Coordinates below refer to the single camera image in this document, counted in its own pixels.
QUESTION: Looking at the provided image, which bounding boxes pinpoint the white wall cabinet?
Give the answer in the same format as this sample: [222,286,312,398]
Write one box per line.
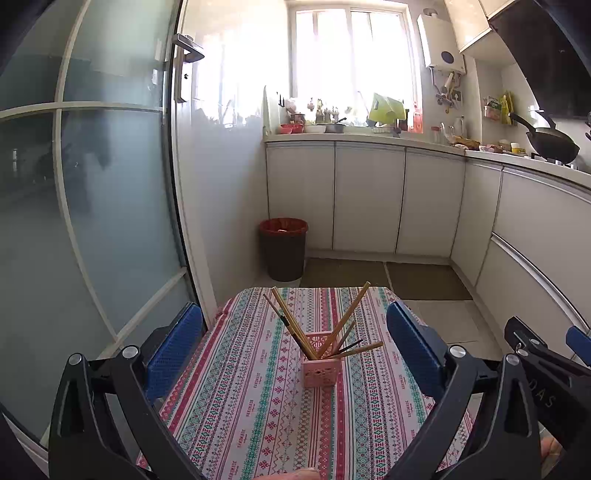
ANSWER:
[444,0,493,54]

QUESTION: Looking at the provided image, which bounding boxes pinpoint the person's left hand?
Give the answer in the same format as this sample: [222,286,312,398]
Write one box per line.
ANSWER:
[252,467,321,480]

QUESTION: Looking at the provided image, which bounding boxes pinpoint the olive floor mat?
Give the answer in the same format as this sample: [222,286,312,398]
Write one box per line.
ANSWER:
[300,258,391,289]

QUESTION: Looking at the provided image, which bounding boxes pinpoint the white water heater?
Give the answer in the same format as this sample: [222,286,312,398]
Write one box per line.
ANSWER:
[417,11,468,77]

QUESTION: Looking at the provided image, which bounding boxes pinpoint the patterned red green tablecloth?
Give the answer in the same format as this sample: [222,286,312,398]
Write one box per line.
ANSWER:
[136,286,476,480]

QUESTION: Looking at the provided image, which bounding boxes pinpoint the frosted glass sliding door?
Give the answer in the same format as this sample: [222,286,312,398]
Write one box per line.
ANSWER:
[0,0,206,455]

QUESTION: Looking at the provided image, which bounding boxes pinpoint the white cutting board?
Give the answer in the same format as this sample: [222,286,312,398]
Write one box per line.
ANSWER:
[263,85,279,136]

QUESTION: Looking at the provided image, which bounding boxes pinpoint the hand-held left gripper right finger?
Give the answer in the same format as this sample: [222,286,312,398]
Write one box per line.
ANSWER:
[386,301,542,480]

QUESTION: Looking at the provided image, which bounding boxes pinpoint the black wok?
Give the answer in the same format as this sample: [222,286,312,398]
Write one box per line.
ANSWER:
[508,111,581,165]

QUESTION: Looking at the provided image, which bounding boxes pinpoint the pink perforated chopstick holder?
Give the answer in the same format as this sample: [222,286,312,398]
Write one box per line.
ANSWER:
[301,331,342,391]

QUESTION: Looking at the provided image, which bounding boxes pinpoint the wall rack with yellow gloves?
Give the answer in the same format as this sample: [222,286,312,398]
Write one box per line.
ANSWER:
[482,90,516,126]

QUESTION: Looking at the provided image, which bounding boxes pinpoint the white kitchen base cabinets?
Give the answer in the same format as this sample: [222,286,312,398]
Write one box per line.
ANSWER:
[264,134,591,354]

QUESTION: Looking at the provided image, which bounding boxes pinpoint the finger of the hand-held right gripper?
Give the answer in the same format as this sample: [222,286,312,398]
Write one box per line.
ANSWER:
[504,316,591,377]
[566,325,591,354]

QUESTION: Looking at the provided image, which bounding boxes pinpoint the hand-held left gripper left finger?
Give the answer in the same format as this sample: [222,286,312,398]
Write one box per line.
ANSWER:
[48,301,206,480]

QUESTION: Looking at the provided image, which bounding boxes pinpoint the black range hood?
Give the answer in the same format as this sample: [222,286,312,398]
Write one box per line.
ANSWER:
[487,0,591,120]

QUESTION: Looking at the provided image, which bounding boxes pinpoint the metal door handle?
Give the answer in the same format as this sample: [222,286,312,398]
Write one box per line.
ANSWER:
[172,34,205,103]

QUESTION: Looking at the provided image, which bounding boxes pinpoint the person's right hand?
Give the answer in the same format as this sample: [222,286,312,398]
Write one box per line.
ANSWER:
[540,436,565,480]

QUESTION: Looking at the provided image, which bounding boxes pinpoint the kitchen window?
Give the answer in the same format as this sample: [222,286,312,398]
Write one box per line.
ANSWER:
[290,4,422,126]

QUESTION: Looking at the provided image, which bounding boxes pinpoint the brown trash bin red bag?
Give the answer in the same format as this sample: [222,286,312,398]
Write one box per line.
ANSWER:
[257,218,309,282]

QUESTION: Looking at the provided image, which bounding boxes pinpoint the yellow green plastic bag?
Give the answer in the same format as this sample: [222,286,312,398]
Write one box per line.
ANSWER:
[368,92,408,127]

